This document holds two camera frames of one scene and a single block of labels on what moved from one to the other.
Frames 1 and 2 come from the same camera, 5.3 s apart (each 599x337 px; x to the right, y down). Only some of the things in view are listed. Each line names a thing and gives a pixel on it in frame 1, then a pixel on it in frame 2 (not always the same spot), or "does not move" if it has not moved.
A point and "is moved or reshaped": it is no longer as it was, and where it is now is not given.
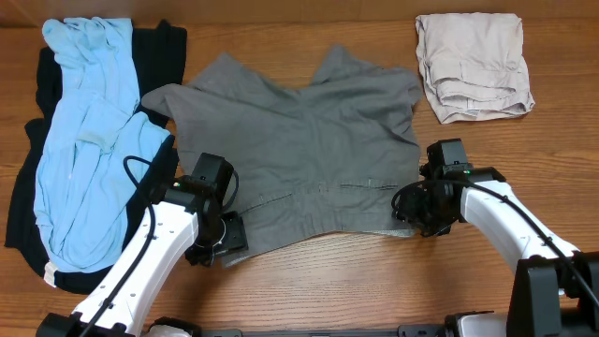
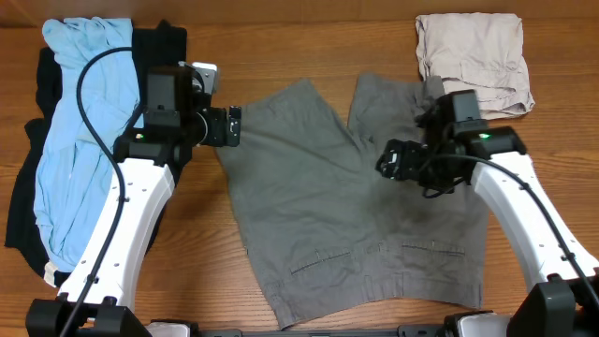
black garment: [160, 54] does not move
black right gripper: [406, 210] -> [411, 152]
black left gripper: [237, 240] -> [218, 136]
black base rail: [408, 330] does not move
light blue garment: [92, 137] does not move
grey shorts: [328, 157] is moved or reshaped
